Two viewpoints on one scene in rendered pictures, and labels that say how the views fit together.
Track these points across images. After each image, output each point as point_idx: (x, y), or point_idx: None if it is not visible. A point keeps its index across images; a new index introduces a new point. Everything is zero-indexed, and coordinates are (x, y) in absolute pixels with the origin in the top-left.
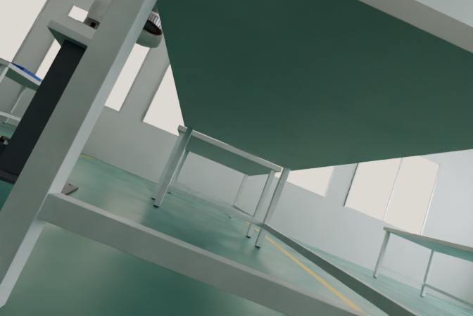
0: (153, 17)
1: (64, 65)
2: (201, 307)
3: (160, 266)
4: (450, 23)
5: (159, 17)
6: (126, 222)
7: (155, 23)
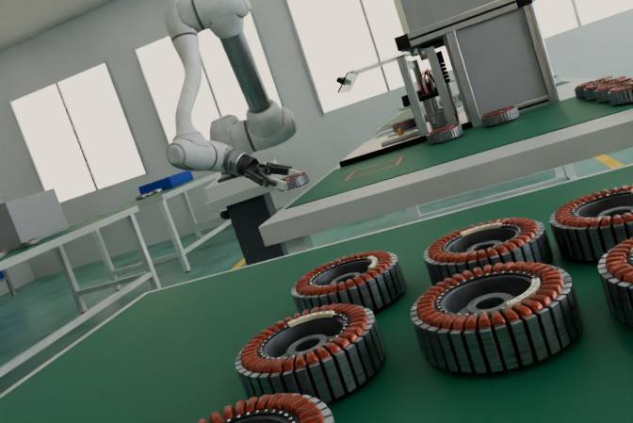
0: (294, 183)
1: (246, 227)
2: None
3: None
4: (526, 157)
5: (298, 176)
6: None
7: (299, 185)
